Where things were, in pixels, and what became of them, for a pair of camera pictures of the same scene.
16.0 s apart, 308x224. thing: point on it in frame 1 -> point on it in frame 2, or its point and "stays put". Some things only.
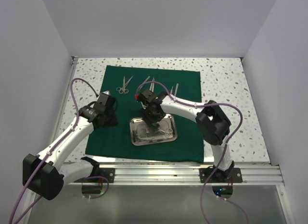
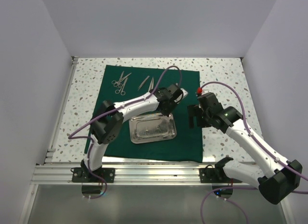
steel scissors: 170,130 -> 122,88
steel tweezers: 141,85 stays put
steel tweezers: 151,88 stays put
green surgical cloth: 123,83 stays put
